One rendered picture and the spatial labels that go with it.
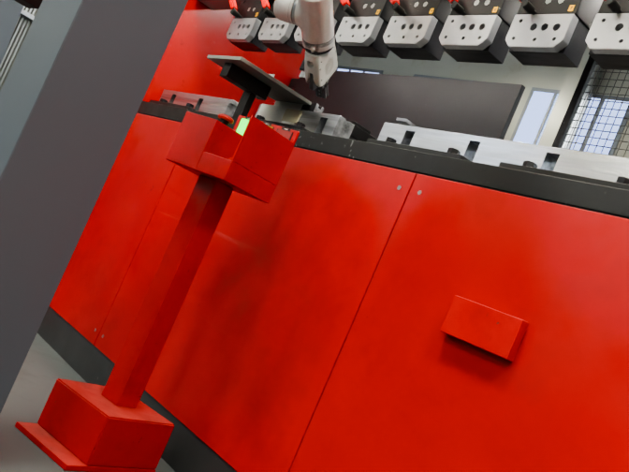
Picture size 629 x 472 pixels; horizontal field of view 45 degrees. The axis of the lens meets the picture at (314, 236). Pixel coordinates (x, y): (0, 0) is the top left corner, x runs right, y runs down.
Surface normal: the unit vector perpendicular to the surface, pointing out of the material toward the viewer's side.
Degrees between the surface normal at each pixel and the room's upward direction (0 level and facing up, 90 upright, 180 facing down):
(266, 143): 90
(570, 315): 90
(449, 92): 90
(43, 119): 90
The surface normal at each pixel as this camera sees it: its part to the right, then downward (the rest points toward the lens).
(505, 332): -0.70, -0.34
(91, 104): 0.65, 0.24
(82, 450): -0.54, -0.29
